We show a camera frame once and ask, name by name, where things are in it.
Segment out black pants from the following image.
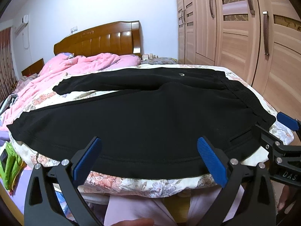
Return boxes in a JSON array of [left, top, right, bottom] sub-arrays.
[[8, 67, 275, 179]]

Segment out floral bed sheet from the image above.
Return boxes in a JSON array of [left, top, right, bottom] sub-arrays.
[[1, 64, 294, 198]]

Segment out covered nightstand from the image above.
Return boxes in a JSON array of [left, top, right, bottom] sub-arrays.
[[140, 54, 178, 65]]

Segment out wooden headboard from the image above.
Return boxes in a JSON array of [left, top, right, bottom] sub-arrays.
[[54, 21, 142, 57]]

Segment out patterned red curtain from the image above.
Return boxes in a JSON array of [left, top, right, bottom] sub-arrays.
[[0, 27, 17, 102]]

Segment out pink quilt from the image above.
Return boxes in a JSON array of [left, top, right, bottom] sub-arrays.
[[1, 53, 140, 131]]

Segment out white air conditioner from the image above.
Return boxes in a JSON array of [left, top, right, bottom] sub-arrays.
[[15, 14, 29, 36]]

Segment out light wooden wardrobe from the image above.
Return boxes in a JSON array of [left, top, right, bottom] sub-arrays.
[[176, 0, 300, 119]]

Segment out grey striped garment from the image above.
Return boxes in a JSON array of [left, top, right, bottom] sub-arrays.
[[0, 93, 18, 115]]

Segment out green garment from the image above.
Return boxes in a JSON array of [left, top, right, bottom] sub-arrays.
[[1, 141, 27, 194]]

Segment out dark wooden side cabinet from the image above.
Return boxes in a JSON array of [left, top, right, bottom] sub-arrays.
[[21, 58, 44, 76]]

